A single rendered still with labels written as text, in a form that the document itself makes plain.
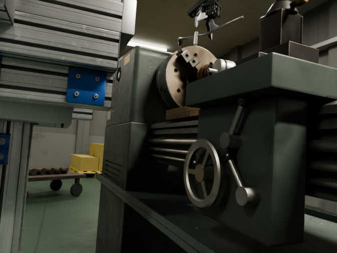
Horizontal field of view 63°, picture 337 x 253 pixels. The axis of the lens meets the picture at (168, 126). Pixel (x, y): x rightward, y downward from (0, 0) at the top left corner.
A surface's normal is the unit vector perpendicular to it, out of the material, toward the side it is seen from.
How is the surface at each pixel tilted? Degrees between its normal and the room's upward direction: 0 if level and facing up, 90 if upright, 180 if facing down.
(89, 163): 90
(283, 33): 90
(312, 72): 90
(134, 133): 90
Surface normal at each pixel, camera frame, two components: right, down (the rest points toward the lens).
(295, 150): 0.41, -0.04
